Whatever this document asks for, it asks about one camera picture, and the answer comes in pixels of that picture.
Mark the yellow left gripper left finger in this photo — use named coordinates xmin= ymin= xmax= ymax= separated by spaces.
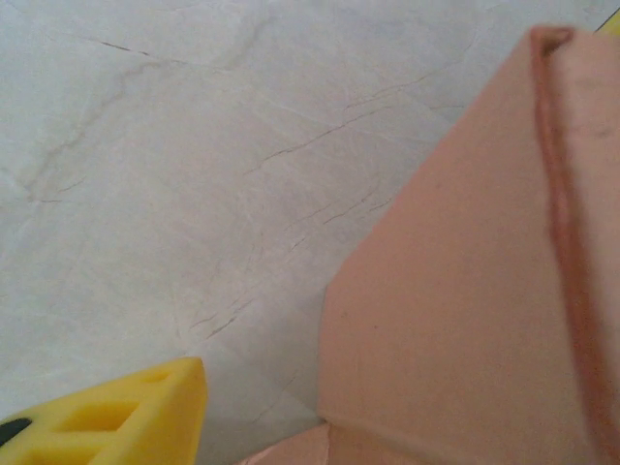
xmin=0 ymin=356 xmax=209 ymax=465

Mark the salmon pink paper box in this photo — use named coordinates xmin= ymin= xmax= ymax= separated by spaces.
xmin=236 ymin=23 xmax=620 ymax=465

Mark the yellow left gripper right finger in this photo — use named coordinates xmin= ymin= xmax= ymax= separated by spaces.
xmin=594 ymin=8 xmax=620 ymax=35

